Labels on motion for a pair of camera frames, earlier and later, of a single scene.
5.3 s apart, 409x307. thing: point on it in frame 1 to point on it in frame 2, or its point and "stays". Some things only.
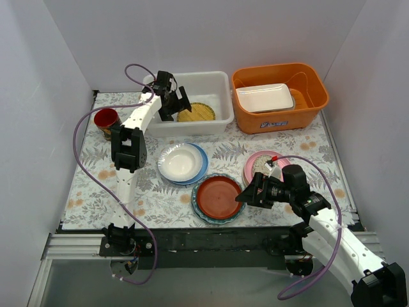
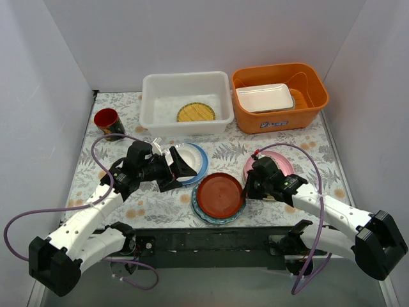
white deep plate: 179,162 stays
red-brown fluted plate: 216,197 stays
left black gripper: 174,100 to 170,171
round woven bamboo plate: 200,111 stays
